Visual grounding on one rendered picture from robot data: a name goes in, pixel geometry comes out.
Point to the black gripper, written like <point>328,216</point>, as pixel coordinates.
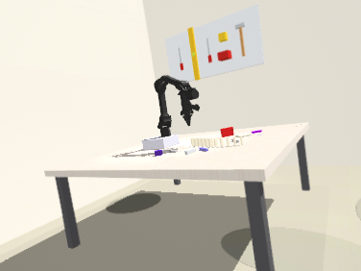
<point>186,113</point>

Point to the red rectangular block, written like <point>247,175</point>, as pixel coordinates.
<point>227,132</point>

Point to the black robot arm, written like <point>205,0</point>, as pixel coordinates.
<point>186,93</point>

